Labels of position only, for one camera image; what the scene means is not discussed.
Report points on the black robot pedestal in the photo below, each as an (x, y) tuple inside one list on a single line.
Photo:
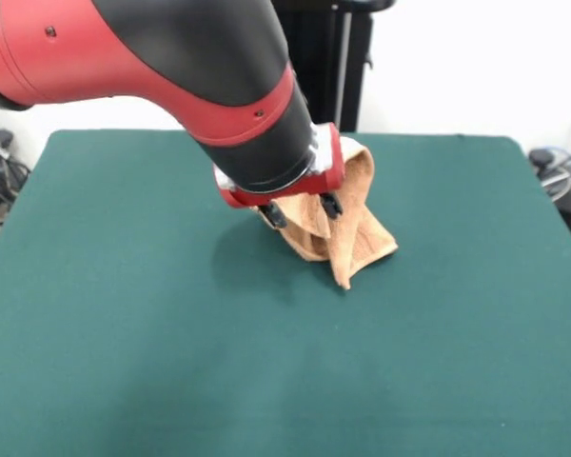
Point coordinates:
[(323, 71)]

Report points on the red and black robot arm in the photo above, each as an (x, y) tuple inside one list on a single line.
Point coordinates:
[(124, 47)]

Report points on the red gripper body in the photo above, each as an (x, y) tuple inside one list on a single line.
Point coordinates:
[(335, 162)]

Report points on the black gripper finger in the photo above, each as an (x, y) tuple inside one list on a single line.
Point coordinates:
[(331, 205), (274, 215)]

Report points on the orange terry towel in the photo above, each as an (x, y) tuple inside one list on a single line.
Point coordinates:
[(357, 238)]

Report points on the dark green table cloth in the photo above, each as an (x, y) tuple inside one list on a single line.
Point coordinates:
[(171, 333)]

